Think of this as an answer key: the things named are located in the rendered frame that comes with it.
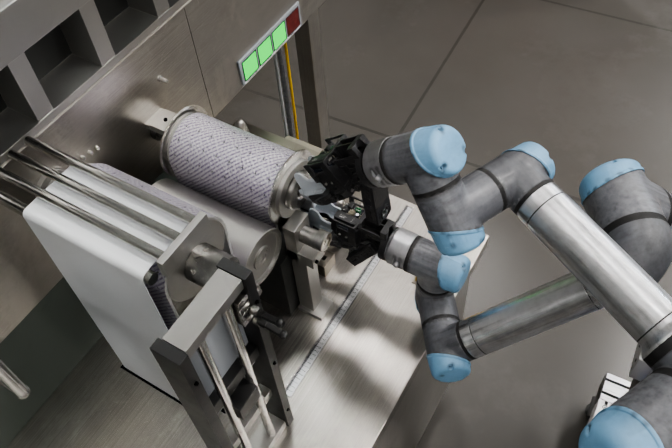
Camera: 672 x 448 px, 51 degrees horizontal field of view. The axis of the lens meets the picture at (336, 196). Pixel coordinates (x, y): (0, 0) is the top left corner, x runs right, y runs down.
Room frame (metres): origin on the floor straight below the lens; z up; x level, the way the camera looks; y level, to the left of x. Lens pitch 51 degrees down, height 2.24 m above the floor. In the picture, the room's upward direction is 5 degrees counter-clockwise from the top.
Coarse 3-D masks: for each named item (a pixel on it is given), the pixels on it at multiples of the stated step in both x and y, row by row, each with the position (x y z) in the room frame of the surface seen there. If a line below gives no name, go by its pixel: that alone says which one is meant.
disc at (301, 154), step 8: (296, 152) 0.85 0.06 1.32; (304, 152) 0.87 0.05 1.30; (288, 160) 0.83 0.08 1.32; (296, 160) 0.85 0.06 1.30; (288, 168) 0.82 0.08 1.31; (280, 176) 0.80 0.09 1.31; (272, 192) 0.78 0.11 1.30; (272, 200) 0.78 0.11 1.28; (272, 208) 0.77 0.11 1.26; (272, 216) 0.77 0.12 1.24; (280, 216) 0.79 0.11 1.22
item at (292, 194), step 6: (306, 174) 0.83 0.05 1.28; (294, 180) 0.81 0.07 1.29; (288, 186) 0.81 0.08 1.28; (294, 186) 0.80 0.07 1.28; (288, 192) 0.80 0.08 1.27; (294, 192) 0.80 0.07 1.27; (288, 198) 0.79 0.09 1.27; (294, 198) 0.80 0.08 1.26; (300, 198) 0.81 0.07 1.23; (288, 204) 0.79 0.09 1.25; (294, 204) 0.79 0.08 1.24; (300, 204) 0.81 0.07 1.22
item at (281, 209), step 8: (176, 128) 0.95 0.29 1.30; (168, 144) 0.93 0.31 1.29; (168, 152) 0.92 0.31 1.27; (304, 160) 0.85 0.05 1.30; (296, 168) 0.83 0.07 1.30; (304, 168) 0.85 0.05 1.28; (288, 176) 0.81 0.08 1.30; (280, 184) 0.80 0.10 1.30; (288, 184) 0.80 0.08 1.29; (280, 192) 0.79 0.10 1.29; (280, 200) 0.78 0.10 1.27; (280, 208) 0.78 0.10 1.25; (288, 208) 0.80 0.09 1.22; (288, 216) 0.79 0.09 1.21
